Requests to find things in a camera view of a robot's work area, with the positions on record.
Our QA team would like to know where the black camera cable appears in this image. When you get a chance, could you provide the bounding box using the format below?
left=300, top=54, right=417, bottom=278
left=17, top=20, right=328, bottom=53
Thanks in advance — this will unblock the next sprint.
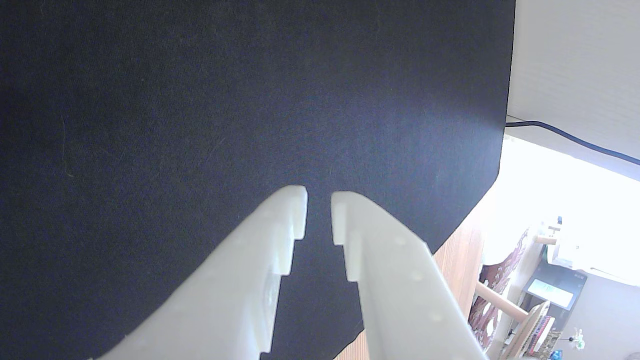
left=505, top=120, right=640, bottom=166

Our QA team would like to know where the small white flower ornament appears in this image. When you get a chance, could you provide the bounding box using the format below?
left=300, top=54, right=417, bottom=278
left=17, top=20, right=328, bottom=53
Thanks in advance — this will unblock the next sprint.
left=560, top=327, right=587, bottom=351

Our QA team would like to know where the black fabric mat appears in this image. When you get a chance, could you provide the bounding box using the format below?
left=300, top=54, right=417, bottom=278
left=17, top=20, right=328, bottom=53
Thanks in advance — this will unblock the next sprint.
left=0, top=0, right=517, bottom=360

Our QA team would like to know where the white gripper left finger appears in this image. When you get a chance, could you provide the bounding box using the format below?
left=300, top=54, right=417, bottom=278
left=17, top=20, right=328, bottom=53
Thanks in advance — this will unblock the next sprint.
left=95, top=185, right=309, bottom=360

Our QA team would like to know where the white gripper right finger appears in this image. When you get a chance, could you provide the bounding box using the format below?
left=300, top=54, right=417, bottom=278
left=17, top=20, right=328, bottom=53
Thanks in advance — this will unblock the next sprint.
left=330, top=190, right=490, bottom=360

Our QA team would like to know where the black box with pale screen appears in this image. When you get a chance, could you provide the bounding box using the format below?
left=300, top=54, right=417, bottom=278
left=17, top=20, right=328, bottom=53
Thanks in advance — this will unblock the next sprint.
left=521, top=260, right=589, bottom=315

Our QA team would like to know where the stack of books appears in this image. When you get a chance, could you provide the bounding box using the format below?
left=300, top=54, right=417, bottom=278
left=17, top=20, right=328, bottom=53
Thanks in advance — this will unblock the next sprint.
left=500, top=300, right=562, bottom=359

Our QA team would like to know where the wooden chair with patterned cushion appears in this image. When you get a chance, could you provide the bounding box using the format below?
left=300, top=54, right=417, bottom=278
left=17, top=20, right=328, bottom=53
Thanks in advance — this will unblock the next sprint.
left=469, top=227, right=558, bottom=351

